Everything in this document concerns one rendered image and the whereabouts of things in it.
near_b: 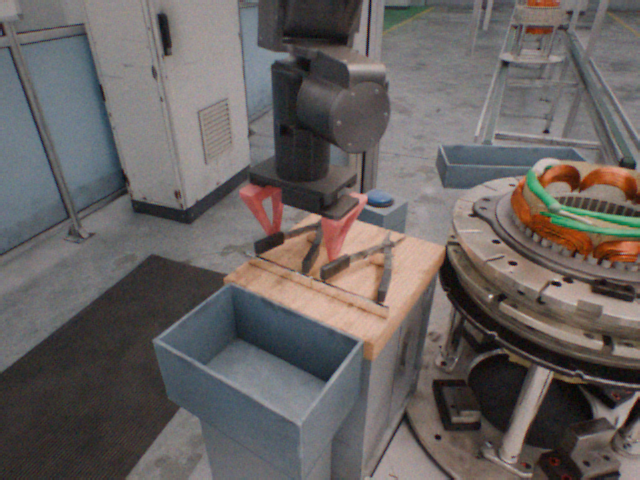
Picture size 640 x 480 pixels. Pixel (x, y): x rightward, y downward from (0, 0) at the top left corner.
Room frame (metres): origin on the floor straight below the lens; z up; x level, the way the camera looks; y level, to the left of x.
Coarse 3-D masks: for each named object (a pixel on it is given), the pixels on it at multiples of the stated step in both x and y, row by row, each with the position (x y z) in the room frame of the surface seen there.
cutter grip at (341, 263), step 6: (336, 258) 0.39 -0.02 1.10; (342, 258) 0.39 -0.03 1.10; (348, 258) 0.40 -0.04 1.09; (330, 264) 0.38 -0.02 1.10; (336, 264) 0.38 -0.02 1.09; (342, 264) 0.39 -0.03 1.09; (348, 264) 0.40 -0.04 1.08; (324, 270) 0.37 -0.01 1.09; (330, 270) 0.38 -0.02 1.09; (336, 270) 0.38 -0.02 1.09; (342, 270) 0.39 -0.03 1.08; (324, 276) 0.37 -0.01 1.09; (330, 276) 0.38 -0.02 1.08
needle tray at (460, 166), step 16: (448, 144) 0.83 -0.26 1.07; (464, 144) 0.83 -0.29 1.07; (448, 160) 0.83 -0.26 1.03; (464, 160) 0.82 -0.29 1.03; (480, 160) 0.82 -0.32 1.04; (496, 160) 0.82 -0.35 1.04; (512, 160) 0.81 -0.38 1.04; (528, 160) 0.81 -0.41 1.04; (560, 160) 0.81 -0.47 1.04; (576, 160) 0.77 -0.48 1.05; (448, 176) 0.72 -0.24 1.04; (464, 176) 0.72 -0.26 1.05; (480, 176) 0.72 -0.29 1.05; (496, 176) 0.72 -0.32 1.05; (512, 176) 0.71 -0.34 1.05
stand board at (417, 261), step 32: (352, 224) 0.52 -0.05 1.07; (288, 256) 0.44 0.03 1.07; (320, 256) 0.44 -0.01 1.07; (416, 256) 0.44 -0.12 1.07; (256, 288) 0.38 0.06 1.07; (288, 288) 0.38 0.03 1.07; (352, 288) 0.38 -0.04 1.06; (416, 288) 0.38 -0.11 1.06; (320, 320) 0.33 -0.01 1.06; (352, 320) 0.33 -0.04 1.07; (384, 320) 0.33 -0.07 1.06
